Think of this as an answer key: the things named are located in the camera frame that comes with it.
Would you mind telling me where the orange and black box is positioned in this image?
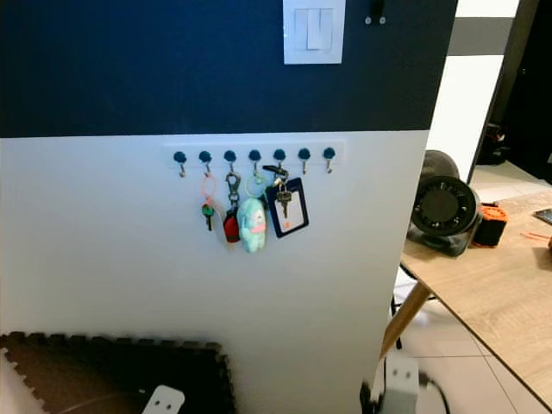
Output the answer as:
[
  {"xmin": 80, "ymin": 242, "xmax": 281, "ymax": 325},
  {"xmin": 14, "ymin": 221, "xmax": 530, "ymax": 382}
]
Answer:
[{"xmin": 471, "ymin": 204, "xmax": 508, "ymax": 248}]

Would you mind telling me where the red fob with carabiner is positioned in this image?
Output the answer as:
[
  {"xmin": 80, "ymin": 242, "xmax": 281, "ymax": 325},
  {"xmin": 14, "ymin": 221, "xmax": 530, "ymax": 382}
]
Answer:
[{"xmin": 223, "ymin": 172, "xmax": 242, "ymax": 244}]

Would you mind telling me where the wooden table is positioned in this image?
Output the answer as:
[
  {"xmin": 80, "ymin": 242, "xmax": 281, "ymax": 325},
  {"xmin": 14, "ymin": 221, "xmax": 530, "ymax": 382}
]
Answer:
[{"xmin": 379, "ymin": 190, "xmax": 552, "ymax": 406}]

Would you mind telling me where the black round fan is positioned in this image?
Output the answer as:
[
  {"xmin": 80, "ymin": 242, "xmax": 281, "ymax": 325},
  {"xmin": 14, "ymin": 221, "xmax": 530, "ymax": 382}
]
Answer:
[{"xmin": 407, "ymin": 149, "xmax": 481, "ymax": 257}]

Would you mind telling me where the white key hook rack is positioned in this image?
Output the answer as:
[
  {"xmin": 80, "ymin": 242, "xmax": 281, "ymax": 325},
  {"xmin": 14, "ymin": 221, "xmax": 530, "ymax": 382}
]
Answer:
[{"xmin": 162, "ymin": 140, "xmax": 347, "ymax": 175}]

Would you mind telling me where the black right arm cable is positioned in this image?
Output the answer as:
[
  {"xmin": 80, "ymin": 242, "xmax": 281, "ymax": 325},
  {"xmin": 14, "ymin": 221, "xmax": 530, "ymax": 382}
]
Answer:
[{"xmin": 419, "ymin": 371, "xmax": 452, "ymax": 414}]

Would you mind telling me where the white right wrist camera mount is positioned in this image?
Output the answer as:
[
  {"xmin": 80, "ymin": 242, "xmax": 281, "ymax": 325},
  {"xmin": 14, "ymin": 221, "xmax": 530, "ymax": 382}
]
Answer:
[{"xmin": 384, "ymin": 352, "xmax": 422, "ymax": 414}]

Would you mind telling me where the teal plush keychain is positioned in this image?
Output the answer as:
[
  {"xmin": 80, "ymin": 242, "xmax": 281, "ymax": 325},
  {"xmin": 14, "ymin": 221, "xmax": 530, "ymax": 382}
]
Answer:
[{"xmin": 237, "ymin": 172, "xmax": 268, "ymax": 254}]

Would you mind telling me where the card holder with keys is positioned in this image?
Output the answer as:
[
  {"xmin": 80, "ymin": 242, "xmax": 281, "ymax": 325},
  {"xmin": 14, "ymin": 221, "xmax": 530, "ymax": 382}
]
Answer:
[{"xmin": 263, "ymin": 165, "xmax": 311, "ymax": 239}]

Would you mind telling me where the green key on red ring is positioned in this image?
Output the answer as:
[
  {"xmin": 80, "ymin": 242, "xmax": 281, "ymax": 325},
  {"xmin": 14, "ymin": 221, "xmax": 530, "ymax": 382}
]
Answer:
[{"xmin": 201, "ymin": 175, "xmax": 216, "ymax": 232}]

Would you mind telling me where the black door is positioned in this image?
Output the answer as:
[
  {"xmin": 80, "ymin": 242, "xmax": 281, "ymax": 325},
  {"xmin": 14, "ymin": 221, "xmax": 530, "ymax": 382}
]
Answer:
[{"xmin": 474, "ymin": 0, "xmax": 552, "ymax": 184}]

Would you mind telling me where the black foam puzzle mat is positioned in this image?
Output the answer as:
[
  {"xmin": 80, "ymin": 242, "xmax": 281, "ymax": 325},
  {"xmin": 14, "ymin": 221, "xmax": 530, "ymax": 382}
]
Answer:
[{"xmin": 0, "ymin": 332, "xmax": 238, "ymax": 414}]

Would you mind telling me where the black bag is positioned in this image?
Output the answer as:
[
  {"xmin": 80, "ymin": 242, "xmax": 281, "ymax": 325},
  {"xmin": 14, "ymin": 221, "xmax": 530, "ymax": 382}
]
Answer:
[{"xmin": 479, "ymin": 123, "xmax": 508, "ymax": 165}]

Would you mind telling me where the white key tag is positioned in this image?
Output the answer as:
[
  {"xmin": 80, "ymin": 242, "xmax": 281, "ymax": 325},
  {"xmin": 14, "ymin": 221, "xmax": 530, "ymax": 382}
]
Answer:
[{"xmin": 211, "ymin": 200, "xmax": 232, "ymax": 251}]

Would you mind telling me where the white double light switch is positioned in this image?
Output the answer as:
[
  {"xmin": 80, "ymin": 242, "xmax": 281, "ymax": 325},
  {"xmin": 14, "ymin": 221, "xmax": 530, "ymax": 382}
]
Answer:
[{"xmin": 283, "ymin": 0, "xmax": 347, "ymax": 66}]

